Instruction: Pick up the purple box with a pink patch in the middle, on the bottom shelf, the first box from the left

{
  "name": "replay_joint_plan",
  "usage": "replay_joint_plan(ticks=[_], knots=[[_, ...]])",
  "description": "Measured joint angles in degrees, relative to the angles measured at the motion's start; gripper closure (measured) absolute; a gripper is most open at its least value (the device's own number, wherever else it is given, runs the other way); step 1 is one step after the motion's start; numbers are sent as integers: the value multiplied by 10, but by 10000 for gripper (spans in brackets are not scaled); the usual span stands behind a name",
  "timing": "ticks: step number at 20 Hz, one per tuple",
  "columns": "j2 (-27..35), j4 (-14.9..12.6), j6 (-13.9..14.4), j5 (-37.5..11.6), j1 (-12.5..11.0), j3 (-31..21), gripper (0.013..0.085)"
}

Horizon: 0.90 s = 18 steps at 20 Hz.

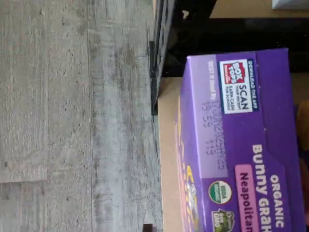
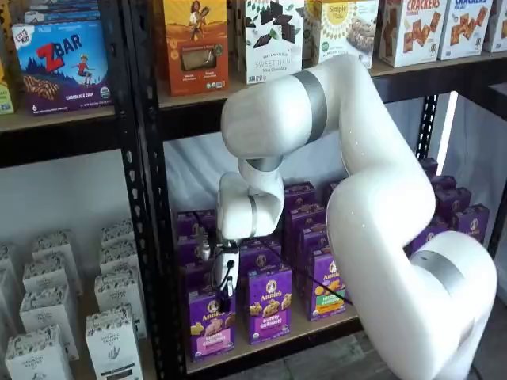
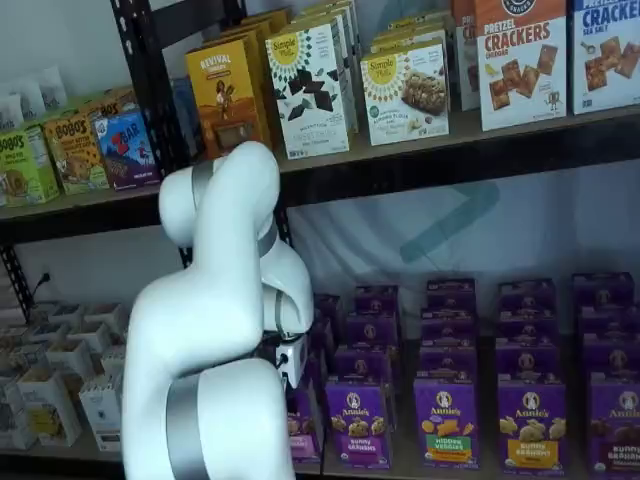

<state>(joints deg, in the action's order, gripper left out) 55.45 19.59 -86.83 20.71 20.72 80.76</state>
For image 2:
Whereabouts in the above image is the Simple Mills sweet thins box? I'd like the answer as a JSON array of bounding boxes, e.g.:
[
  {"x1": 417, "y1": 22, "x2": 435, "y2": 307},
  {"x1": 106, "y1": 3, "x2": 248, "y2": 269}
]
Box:
[{"x1": 243, "y1": 0, "x2": 306, "y2": 86}]

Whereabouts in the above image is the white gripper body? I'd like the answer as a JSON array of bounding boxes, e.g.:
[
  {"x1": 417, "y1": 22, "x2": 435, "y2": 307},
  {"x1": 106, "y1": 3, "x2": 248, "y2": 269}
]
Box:
[{"x1": 213, "y1": 245, "x2": 241, "y2": 296}]

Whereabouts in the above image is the purple Annie's box violet patch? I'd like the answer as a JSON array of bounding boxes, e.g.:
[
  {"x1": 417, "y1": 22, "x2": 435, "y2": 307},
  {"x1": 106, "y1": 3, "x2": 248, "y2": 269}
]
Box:
[
  {"x1": 238, "y1": 237, "x2": 283, "y2": 274},
  {"x1": 247, "y1": 265, "x2": 294, "y2": 346}
]

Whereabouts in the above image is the cheddar pretzel crackers box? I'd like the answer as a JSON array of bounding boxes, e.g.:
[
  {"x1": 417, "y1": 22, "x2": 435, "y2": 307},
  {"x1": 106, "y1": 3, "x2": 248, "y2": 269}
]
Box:
[{"x1": 378, "y1": 0, "x2": 443, "y2": 68}]

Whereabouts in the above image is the yellow Bobo's box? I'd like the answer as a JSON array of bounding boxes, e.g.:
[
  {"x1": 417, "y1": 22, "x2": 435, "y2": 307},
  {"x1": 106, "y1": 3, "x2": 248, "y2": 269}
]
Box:
[
  {"x1": 0, "y1": 55, "x2": 16, "y2": 116},
  {"x1": 0, "y1": 0, "x2": 19, "y2": 60}
]

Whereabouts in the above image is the purple Annie's Hidden Veggies box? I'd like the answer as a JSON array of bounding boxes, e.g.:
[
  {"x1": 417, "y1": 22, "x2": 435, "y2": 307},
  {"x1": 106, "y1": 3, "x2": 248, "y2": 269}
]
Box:
[
  {"x1": 307, "y1": 245, "x2": 355, "y2": 322},
  {"x1": 297, "y1": 222, "x2": 332, "y2": 254},
  {"x1": 283, "y1": 182, "x2": 318, "y2": 213},
  {"x1": 288, "y1": 203, "x2": 328, "y2": 234}
]

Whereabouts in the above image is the white cracker box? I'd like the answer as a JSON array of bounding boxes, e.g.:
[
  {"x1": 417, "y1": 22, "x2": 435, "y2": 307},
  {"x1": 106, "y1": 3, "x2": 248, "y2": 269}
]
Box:
[{"x1": 482, "y1": 0, "x2": 507, "y2": 54}]

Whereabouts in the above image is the white Organic Pantry box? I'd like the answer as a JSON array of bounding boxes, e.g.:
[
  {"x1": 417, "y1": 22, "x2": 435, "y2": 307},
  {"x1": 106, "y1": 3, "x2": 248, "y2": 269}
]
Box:
[
  {"x1": 0, "y1": 244, "x2": 20, "y2": 278},
  {"x1": 21, "y1": 256, "x2": 83, "y2": 296},
  {"x1": 18, "y1": 285, "x2": 81, "y2": 362},
  {"x1": 98, "y1": 220, "x2": 136, "y2": 249},
  {"x1": 84, "y1": 303, "x2": 144, "y2": 380},
  {"x1": 30, "y1": 230, "x2": 80, "y2": 265},
  {"x1": 3, "y1": 325, "x2": 75, "y2": 380},
  {"x1": 97, "y1": 241, "x2": 140, "y2": 278},
  {"x1": 93, "y1": 272, "x2": 147, "y2": 340}
]

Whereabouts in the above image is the sea salt pretzel crackers box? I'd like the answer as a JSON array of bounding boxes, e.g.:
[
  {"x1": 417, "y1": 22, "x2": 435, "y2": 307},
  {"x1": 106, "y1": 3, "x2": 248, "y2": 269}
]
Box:
[{"x1": 438, "y1": 0, "x2": 495, "y2": 62}]

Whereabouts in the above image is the purple Annie's box pink patch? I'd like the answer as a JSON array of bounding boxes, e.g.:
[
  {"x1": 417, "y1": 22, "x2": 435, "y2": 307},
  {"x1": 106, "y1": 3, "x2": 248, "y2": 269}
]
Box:
[
  {"x1": 175, "y1": 210, "x2": 219, "y2": 238},
  {"x1": 188, "y1": 283, "x2": 238, "y2": 363},
  {"x1": 180, "y1": 260, "x2": 223, "y2": 294},
  {"x1": 177, "y1": 233, "x2": 215, "y2": 264}
]

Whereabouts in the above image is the purple Annie's snack box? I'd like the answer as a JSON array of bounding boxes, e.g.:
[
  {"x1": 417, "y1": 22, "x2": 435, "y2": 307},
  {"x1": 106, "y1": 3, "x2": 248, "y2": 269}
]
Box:
[
  {"x1": 450, "y1": 203, "x2": 491, "y2": 243},
  {"x1": 434, "y1": 188, "x2": 472, "y2": 222},
  {"x1": 420, "y1": 158, "x2": 440, "y2": 179},
  {"x1": 429, "y1": 175, "x2": 458, "y2": 195}
]

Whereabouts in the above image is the purple Annie's box maroon patch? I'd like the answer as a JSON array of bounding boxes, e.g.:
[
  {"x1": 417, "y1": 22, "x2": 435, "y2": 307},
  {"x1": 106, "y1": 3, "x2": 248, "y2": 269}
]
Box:
[{"x1": 403, "y1": 215, "x2": 451, "y2": 257}]

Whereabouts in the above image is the Simple Mills bars box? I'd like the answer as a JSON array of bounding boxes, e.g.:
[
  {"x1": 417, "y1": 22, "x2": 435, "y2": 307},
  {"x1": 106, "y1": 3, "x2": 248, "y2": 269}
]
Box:
[{"x1": 310, "y1": 0, "x2": 379, "y2": 76}]

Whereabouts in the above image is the blue Clif Zbar box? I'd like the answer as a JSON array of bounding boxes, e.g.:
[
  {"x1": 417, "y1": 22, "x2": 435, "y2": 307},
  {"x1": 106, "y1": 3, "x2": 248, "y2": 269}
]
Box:
[
  {"x1": 22, "y1": 0, "x2": 101, "y2": 25},
  {"x1": 10, "y1": 20, "x2": 112, "y2": 116}
]

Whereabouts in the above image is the orange Revival snack box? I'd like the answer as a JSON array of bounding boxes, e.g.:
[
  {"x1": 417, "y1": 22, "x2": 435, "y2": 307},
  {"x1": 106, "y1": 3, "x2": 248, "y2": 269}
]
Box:
[{"x1": 162, "y1": 0, "x2": 230, "y2": 98}]

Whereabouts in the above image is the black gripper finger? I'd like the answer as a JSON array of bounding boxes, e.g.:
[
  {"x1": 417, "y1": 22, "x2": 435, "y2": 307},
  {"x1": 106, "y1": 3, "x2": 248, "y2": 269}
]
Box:
[{"x1": 219, "y1": 275, "x2": 235, "y2": 314}]

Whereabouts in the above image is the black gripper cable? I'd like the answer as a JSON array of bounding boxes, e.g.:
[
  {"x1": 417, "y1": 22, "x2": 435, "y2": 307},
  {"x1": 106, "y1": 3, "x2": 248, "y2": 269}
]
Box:
[{"x1": 192, "y1": 211, "x2": 354, "y2": 306}]

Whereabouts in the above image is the black metal shelving rack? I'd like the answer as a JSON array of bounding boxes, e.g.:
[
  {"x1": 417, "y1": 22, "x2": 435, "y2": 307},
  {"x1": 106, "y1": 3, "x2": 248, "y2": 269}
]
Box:
[
  {"x1": 0, "y1": 0, "x2": 159, "y2": 380},
  {"x1": 120, "y1": 0, "x2": 507, "y2": 380}
]

